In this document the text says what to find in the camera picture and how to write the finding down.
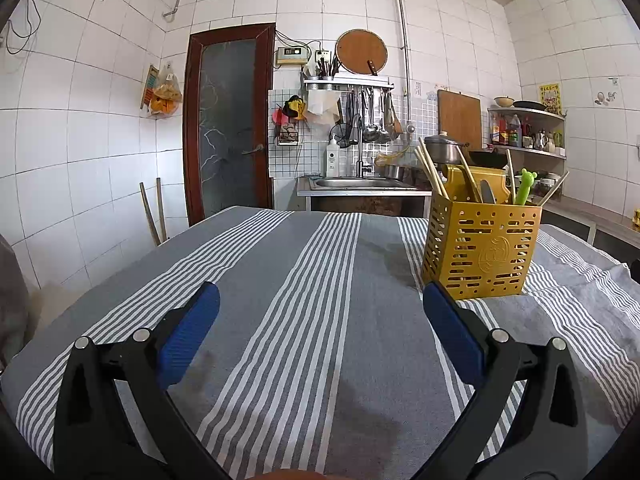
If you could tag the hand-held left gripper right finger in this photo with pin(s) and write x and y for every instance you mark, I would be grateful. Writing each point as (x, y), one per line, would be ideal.
(450, 330)

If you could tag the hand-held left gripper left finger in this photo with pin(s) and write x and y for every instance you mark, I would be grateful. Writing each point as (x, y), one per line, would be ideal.
(192, 330)

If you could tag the yellow perforated utensil holder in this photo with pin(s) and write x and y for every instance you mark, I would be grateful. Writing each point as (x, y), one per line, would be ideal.
(480, 260)

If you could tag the row of hanging kitchen utensils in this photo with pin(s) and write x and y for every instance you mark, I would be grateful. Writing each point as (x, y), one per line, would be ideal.
(370, 115)

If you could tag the grey white striped tablecloth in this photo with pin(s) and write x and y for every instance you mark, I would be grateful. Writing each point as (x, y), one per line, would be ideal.
(310, 310)

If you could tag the wooden stick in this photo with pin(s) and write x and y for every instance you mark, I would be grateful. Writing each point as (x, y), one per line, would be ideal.
(162, 210)
(150, 215)

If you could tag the steel sink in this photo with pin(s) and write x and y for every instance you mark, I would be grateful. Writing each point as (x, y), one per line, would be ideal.
(360, 185)

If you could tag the black wok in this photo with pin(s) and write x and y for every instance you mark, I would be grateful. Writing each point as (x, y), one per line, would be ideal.
(487, 157)

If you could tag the steel cooking pot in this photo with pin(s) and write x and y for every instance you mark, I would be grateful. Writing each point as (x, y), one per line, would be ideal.
(445, 149)

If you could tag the kitchen counter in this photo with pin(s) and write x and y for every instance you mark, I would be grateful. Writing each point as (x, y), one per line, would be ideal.
(590, 215)

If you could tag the grey cloth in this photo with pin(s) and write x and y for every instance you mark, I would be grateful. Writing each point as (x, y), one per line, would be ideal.
(12, 300)

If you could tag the white corner shelf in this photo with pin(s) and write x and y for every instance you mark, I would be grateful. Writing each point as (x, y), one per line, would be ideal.
(530, 151)

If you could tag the steel faucet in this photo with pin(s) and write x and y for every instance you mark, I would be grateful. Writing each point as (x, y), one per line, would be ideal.
(360, 145)

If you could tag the white soap bottle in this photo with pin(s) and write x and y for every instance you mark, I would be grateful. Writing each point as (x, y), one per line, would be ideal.
(333, 160)

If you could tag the row of condiment bottles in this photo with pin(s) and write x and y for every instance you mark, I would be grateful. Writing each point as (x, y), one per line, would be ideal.
(520, 135)

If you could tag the brown frosted glass door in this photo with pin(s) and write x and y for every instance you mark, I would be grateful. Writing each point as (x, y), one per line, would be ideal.
(227, 125)

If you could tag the rectangular wooden cutting board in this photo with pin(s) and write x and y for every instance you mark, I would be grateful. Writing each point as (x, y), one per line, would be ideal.
(460, 117)

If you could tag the yellow egg carton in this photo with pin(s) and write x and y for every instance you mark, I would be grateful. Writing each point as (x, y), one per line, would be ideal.
(636, 221)

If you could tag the hanging toys and basket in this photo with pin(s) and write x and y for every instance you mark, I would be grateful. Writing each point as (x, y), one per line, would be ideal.
(290, 117)

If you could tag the hanging orange plastic bag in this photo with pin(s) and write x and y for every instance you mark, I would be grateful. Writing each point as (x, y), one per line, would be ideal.
(167, 97)

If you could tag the white hanging cloth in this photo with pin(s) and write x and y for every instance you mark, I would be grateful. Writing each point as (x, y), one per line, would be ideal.
(322, 107)

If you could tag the round wooden board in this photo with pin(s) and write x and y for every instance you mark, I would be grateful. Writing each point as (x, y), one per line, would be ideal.
(361, 52)

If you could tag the yellow wall poster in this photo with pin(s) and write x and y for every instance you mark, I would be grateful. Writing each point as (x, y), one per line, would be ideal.
(550, 98)

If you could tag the metal wall rack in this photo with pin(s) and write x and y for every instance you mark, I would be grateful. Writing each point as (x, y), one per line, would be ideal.
(350, 81)

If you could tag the wall hook stickers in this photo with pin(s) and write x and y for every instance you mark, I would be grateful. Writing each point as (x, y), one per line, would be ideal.
(607, 92)

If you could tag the beige wall control box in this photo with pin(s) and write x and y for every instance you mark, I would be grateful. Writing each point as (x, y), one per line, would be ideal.
(292, 55)

